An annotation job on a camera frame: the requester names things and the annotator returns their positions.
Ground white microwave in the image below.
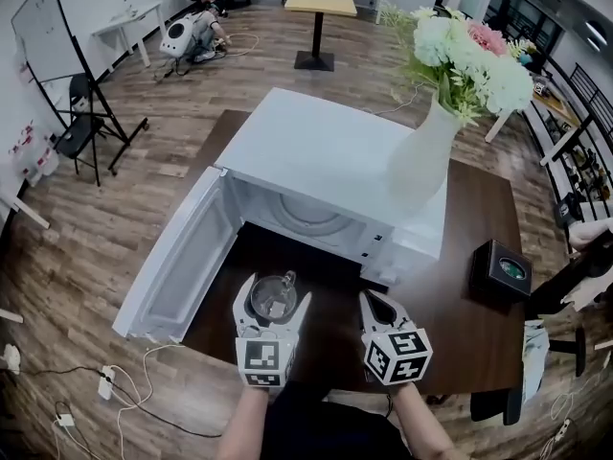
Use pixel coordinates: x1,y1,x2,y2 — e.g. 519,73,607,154
110,86,450,346

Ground beige cloth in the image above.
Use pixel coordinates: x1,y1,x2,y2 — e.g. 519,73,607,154
566,218,613,311

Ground yellow pedestal table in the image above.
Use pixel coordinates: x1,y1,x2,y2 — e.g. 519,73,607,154
284,0,359,73

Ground person's left forearm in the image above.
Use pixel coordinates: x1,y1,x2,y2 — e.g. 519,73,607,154
216,384,273,460

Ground person's right forearm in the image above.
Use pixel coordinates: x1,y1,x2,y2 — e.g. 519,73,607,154
388,380,459,460

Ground person's black clothing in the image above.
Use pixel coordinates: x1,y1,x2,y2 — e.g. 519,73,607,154
261,381,409,460

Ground whiteboard on black easel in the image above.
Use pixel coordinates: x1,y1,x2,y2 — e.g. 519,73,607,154
10,0,150,177

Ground plastic bags with red marks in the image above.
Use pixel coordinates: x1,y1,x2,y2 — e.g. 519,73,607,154
6,121,62,190

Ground black bin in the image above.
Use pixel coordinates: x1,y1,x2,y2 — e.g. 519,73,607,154
554,192,583,227

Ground bouquet of artificial flowers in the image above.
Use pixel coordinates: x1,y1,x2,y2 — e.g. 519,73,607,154
376,0,538,127

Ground black folding chair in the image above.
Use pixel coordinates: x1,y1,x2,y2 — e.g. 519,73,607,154
51,73,110,189

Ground black office chair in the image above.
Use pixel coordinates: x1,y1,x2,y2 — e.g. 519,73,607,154
467,227,613,426

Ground black tissue box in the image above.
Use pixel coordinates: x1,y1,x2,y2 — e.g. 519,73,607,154
465,238,534,305

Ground black metal railing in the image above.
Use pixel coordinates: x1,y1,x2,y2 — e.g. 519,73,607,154
521,55,613,219

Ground white-legged wooden table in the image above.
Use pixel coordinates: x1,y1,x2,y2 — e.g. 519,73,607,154
482,77,598,168

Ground white round backpack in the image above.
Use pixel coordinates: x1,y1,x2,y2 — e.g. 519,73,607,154
158,18,196,60

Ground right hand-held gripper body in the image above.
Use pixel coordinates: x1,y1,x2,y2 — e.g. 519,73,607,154
358,324,435,387

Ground white flower vase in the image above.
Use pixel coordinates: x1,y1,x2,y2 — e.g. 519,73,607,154
384,91,465,219

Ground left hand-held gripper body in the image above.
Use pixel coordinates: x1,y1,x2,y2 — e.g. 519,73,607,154
233,326,301,390

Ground light blue cloth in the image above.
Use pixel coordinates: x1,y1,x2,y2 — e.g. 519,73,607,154
520,320,553,403

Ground white power strip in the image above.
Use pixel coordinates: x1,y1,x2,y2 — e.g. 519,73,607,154
97,363,118,401

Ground clear glass cup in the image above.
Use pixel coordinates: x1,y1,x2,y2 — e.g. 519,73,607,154
249,269,300,327

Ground white cable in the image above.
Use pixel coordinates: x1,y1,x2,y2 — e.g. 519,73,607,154
114,342,188,460

